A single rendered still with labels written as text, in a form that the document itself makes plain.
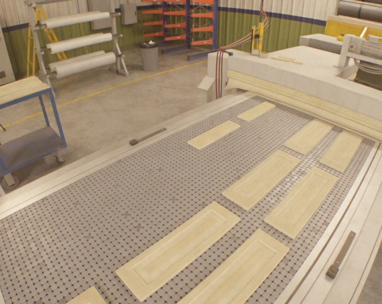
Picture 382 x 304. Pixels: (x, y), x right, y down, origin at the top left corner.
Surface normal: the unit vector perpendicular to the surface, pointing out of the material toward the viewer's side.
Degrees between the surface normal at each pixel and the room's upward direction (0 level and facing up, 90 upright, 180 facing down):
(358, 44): 90
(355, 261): 0
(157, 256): 11
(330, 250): 0
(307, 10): 90
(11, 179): 90
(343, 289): 0
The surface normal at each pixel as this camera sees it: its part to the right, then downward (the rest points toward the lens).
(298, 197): -0.14, -0.89
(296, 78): -0.71, 0.40
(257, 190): 0.14, -0.73
